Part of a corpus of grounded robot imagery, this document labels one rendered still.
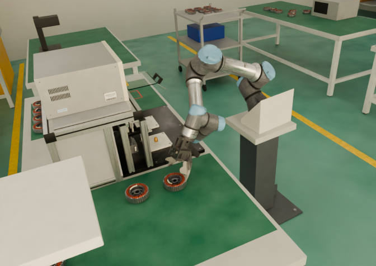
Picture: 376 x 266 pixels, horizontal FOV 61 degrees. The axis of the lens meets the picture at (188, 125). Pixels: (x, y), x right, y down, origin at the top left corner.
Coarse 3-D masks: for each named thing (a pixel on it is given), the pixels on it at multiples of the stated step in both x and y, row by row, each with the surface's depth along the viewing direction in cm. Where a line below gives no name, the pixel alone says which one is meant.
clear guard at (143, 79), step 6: (144, 72) 207; (126, 78) 200; (132, 78) 199; (138, 78) 198; (144, 78) 197; (150, 78) 197; (132, 84) 190; (138, 84) 190; (144, 84) 189; (150, 84) 188
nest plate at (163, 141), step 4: (152, 136) 192; (156, 136) 191; (160, 136) 191; (164, 136) 191; (152, 140) 188; (160, 140) 187; (164, 140) 187; (168, 140) 186; (152, 144) 184; (156, 144) 184; (160, 144) 184; (164, 144) 183; (168, 144) 183; (152, 148) 181; (156, 148) 180; (160, 148) 181
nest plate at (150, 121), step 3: (147, 117) 213; (150, 117) 212; (147, 120) 209; (150, 120) 209; (153, 120) 209; (132, 123) 207; (147, 123) 206; (150, 123) 205; (153, 123) 205; (156, 123) 205; (150, 126) 202; (153, 126) 202; (156, 126) 202
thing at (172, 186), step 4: (168, 176) 158; (172, 176) 158; (176, 176) 158; (180, 176) 157; (184, 176) 157; (164, 180) 155; (168, 180) 157; (172, 180) 156; (176, 180) 157; (180, 180) 157; (184, 180) 154; (164, 184) 153; (168, 184) 152; (172, 184) 152; (176, 184) 152; (180, 184) 152; (184, 184) 153; (168, 188) 152; (172, 188) 152; (176, 188) 152; (180, 188) 153
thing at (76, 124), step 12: (96, 108) 154; (108, 108) 153; (120, 108) 152; (132, 108) 152; (48, 120) 147; (60, 120) 146; (72, 120) 146; (84, 120) 145; (96, 120) 144; (108, 120) 145; (120, 120) 148; (132, 120) 150; (48, 132) 138; (60, 132) 138; (72, 132) 141; (84, 132) 143
